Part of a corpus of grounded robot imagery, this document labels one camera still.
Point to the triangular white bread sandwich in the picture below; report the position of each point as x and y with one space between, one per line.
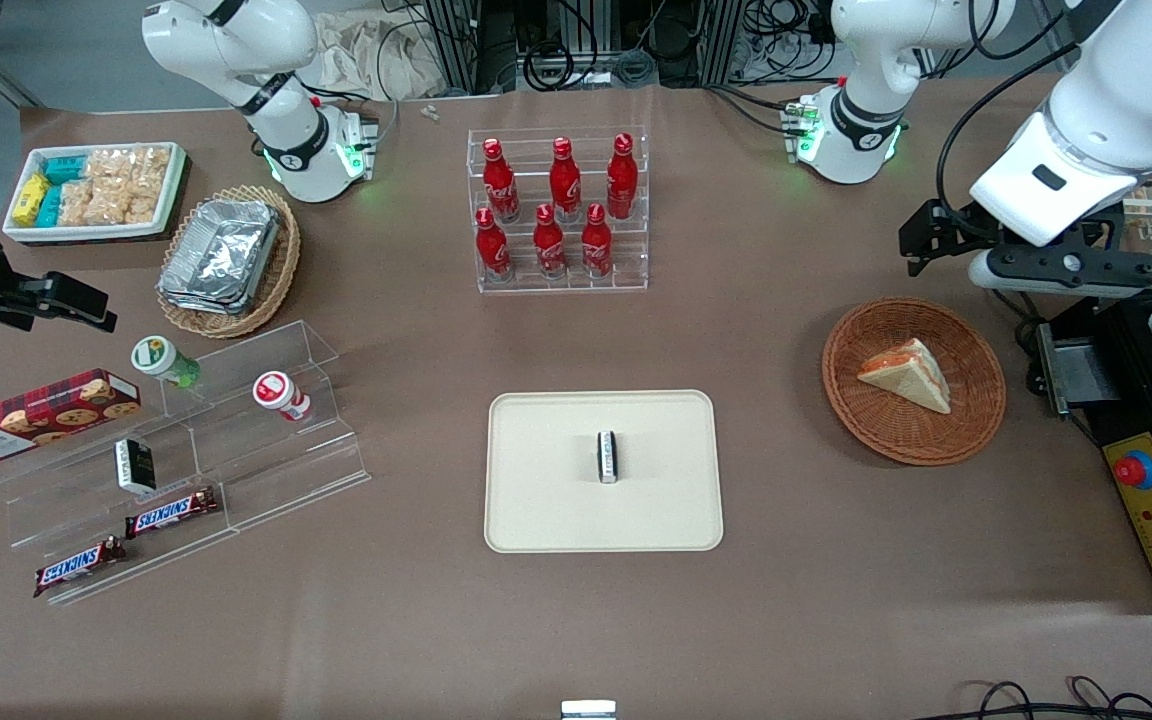
911 380

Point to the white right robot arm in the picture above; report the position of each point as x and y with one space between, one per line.
286 150

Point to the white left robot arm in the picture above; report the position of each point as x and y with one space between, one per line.
1116 100

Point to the white rectangular snack tray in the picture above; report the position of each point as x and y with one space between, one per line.
26 236

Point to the round brown wicker basket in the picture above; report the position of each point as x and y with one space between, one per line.
876 430

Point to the oval light wicker basket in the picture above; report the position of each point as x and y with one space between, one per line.
276 280

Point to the beige plastic tray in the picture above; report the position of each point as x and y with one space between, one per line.
556 510

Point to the teal snack packet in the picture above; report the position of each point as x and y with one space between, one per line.
50 207
66 168

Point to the clear rice cracker bag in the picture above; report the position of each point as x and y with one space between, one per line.
141 206
108 166
151 166
91 205

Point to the yellow snack packet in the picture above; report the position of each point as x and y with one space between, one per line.
31 200

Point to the green lid drink bottle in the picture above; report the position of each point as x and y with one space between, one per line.
158 357

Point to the red tartan cookie box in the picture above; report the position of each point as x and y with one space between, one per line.
36 415

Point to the stack of foil trays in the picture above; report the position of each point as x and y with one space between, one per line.
221 250

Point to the small black carton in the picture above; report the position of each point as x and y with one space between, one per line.
136 466

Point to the black sealing machine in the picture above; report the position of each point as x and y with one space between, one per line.
1106 400

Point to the red lid drink bottle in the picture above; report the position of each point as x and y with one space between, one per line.
276 392

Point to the snickers chocolate bar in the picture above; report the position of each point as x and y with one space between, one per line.
171 513
78 566

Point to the clear acrylic step shelf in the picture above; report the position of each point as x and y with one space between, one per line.
276 480

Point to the red emergency stop button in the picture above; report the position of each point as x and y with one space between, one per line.
1135 470

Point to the red cola bottle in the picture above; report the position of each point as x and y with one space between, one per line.
549 245
596 243
564 180
622 178
499 185
492 248

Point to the clear acrylic bottle rack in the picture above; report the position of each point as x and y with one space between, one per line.
576 285

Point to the crumpled beige cloth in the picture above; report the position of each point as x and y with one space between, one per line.
366 55

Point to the small black silver packet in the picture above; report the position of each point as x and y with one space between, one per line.
608 458

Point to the small white silver device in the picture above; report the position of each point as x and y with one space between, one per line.
588 710

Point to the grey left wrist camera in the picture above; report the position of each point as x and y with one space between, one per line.
1071 266

